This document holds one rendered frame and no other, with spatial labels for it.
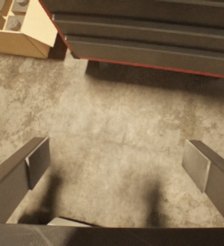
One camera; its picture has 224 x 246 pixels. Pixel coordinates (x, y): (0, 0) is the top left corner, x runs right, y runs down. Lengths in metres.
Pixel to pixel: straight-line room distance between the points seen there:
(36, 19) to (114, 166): 0.81
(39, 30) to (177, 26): 0.66
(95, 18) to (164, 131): 0.61
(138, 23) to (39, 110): 0.72
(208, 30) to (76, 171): 0.81
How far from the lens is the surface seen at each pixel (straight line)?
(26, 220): 0.99
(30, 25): 1.00
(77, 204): 0.99
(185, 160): 0.17
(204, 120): 0.98
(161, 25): 0.56
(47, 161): 0.16
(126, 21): 0.56
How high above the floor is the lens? 0.90
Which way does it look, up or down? 80 degrees down
